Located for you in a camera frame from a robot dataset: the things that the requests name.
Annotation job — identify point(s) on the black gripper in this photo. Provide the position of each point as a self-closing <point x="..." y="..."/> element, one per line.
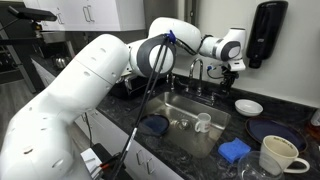
<point x="230" y="77"/>

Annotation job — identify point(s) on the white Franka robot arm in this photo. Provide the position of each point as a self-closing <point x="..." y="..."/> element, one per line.
<point x="83" y="83"/>

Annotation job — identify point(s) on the chrome gooseneck faucet spout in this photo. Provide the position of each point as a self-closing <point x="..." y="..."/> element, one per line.
<point x="200" y="80"/>

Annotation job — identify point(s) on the white shallow bowl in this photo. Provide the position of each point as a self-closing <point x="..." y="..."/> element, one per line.
<point x="248" y="107"/>

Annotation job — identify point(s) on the small white mug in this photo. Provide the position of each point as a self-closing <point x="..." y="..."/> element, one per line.
<point x="202" y="122"/>

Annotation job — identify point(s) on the dark blue plate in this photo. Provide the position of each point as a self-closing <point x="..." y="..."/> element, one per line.
<point x="266" y="128"/>

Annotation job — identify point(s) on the metal sink drain strainer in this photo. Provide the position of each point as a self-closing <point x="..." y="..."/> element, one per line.
<point x="182" y="124"/>

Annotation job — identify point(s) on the blue sponge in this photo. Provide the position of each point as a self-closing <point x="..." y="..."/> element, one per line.
<point x="234" y="150"/>

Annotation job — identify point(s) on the stainless steel sink basin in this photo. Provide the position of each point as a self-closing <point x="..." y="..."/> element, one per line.
<point x="196" y="143"/>

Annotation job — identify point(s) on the blue bowl in sink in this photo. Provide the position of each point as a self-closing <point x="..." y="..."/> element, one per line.
<point x="156" y="125"/>

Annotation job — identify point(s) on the large cream mug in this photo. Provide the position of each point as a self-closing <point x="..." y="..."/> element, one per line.
<point x="276" y="155"/>

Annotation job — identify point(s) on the clear glass bowl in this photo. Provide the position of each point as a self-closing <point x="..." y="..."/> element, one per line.
<point x="250" y="170"/>

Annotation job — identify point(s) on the black dish rack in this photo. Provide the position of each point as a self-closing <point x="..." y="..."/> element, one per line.
<point x="133" y="90"/>

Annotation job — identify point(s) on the white base cabinets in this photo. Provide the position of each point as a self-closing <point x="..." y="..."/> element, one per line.
<point x="156" y="163"/>

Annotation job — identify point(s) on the black clamp with orange mark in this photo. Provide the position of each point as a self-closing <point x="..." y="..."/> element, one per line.
<point x="106" y="163"/>

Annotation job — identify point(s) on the white box with label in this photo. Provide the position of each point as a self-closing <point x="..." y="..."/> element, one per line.
<point x="89" y="163"/>

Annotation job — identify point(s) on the shiny metal kettle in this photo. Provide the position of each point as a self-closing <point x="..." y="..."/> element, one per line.
<point x="62" y="62"/>

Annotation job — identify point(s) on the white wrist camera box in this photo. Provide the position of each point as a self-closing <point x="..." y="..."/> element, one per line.
<point x="237" y="65"/>

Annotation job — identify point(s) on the black wall soap dispenser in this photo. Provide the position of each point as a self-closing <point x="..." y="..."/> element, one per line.
<point x="266" y="30"/>

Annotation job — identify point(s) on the white wall cabinet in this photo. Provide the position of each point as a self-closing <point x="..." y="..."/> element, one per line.
<point x="100" y="15"/>

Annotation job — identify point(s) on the black camera bar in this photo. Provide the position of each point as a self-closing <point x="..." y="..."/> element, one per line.
<point x="33" y="14"/>

